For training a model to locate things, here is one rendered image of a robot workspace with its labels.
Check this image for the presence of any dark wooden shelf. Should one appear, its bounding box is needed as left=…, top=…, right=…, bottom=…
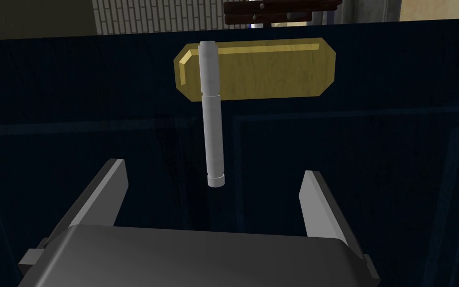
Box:
left=223, top=0, right=344, bottom=28

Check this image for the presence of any dark blue door leaf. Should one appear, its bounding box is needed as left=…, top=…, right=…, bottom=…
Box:
left=0, top=17, right=459, bottom=287

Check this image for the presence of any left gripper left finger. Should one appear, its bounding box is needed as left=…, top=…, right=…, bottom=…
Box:
left=47, top=158, right=129, bottom=243

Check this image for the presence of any brass handle backplate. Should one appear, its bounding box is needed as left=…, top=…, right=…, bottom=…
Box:
left=173, top=37, right=337, bottom=102

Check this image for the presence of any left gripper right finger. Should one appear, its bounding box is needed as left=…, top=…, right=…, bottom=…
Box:
left=299, top=170, right=365, bottom=261

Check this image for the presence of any grey lever door handle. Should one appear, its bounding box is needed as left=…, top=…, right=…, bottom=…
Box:
left=198, top=40, right=226, bottom=188

